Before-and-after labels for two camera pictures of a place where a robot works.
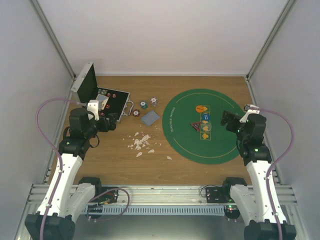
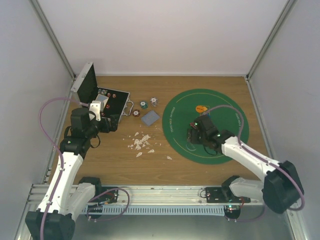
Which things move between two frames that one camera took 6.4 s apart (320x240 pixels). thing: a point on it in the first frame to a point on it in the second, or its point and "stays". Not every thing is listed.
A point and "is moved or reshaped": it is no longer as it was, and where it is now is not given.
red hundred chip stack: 136,113 stays
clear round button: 206,127 is moved or reshaped
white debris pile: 141,143 stays
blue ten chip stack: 154,101 stays
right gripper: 225,119 to 191,136
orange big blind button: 200,109 stays
